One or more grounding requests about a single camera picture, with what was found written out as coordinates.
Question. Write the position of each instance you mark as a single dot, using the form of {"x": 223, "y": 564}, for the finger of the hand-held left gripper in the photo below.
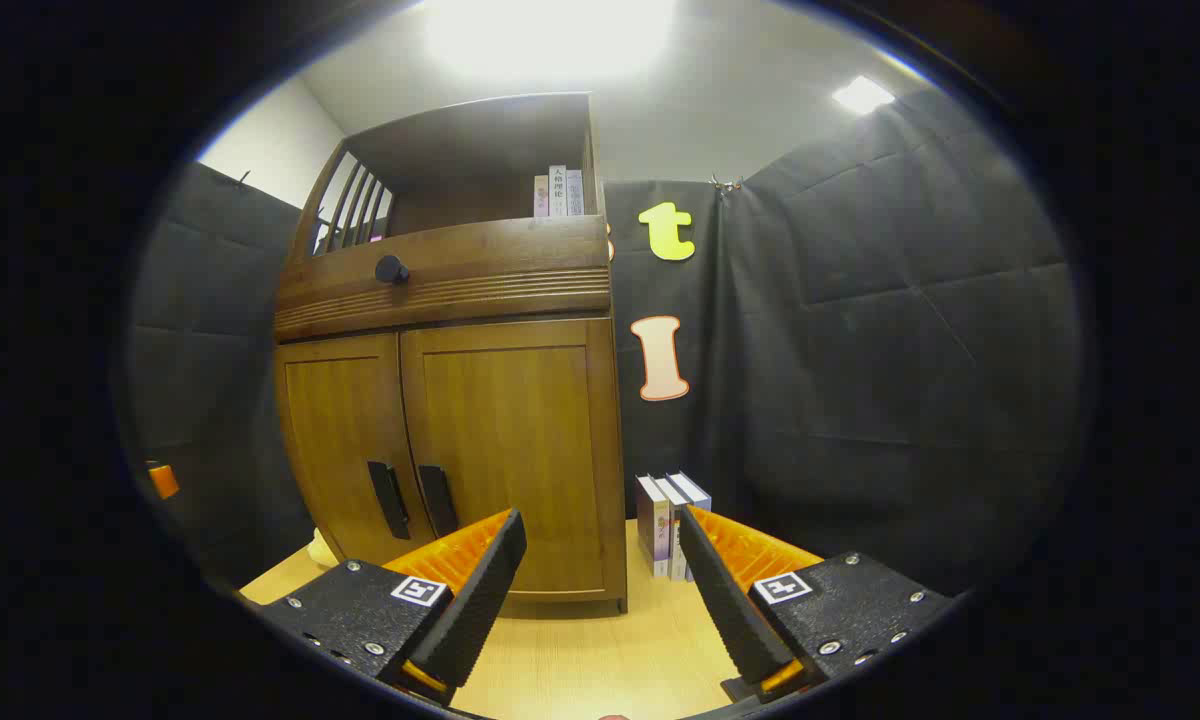
{"x": 163, "y": 481}

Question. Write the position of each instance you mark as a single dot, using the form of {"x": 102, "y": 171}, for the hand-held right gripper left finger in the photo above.
{"x": 480, "y": 600}

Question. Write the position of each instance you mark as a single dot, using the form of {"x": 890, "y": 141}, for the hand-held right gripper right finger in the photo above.
{"x": 725, "y": 600}

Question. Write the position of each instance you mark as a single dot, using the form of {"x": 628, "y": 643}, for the wooden shoe cabinet door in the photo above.
{"x": 340, "y": 440}
{"x": 520, "y": 450}

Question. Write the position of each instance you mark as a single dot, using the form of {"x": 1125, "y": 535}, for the wooden double-door shoe cabinet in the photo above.
{"x": 460, "y": 140}

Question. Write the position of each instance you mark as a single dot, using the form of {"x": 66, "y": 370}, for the purple cover book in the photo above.
{"x": 652, "y": 525}

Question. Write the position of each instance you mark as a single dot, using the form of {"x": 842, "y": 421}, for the black backdrop cloth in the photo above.
{"x": 860, "y": 350}

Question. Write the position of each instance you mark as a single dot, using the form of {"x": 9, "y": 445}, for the wooden drawer with black knob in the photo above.
{"x": 500, "y": 255}

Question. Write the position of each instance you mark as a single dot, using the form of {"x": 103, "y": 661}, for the pink spine book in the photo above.
{"x": 541, "y": 197}

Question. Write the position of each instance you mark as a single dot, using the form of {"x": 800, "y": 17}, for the grey spine book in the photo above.
{"x": 574, "y": 192}

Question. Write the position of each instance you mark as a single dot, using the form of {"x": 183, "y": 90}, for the small ceiling light panel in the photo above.
{"x": 863, "y": 95}

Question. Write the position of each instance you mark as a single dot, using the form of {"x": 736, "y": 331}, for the large ceiling light panel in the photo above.
{"x": 550, "y": 35}

